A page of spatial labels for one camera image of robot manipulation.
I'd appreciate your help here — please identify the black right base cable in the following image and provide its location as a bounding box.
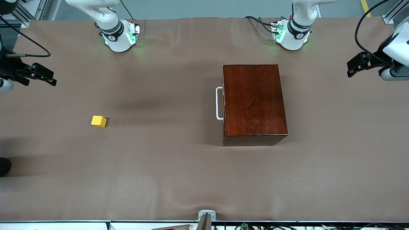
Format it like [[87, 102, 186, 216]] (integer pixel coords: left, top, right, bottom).
[[120, 0, 134, 20]]

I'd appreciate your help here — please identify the black left base cable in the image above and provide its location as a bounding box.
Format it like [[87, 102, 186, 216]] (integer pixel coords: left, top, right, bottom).
[[244, 15, 276, 34]]

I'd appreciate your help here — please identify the brown cardboard piece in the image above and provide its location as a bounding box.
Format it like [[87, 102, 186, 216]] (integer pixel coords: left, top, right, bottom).
[[151, 224, 193, 230]]

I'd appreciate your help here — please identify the black cable bundle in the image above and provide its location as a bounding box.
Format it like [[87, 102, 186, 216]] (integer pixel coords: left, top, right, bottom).
[[213, 222, 409, 230]]

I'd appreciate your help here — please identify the yellow floor tape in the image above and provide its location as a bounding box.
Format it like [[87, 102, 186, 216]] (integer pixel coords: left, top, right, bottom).
[[360, 0, 373, 18]]

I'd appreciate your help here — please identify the aluminium frame profile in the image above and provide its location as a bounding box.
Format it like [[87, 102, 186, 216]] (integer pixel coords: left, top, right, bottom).
[[382, 0, 409, 25], [13, 0, 51, 21]]

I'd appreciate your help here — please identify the dark wooden cabinet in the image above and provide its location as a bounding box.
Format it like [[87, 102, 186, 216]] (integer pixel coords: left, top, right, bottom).
[[222, 64, 289, 147]]

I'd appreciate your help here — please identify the wooden drawer with white handle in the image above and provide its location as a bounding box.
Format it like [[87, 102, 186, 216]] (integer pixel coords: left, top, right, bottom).
[[216, 65, 226, 146]]

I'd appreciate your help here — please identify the black shoe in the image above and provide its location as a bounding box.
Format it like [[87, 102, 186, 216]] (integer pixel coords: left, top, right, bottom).
[[0, 157, 12, 177]]

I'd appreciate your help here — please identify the grey metal bracket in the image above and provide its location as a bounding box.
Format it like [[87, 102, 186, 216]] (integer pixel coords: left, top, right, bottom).
[[197, 209, 216, 230]]

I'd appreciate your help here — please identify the yellow block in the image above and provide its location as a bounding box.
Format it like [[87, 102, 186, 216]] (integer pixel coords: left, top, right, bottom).
[[91, 115, 107, 128]]

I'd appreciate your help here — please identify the black base cable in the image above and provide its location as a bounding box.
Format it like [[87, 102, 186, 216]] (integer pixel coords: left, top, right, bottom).
[[120, 0, 134, 20], [244, 15, 276, 34]]

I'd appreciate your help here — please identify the brown table cover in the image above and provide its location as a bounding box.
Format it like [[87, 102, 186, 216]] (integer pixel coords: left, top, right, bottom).
[[0, 17, 409, 222]]

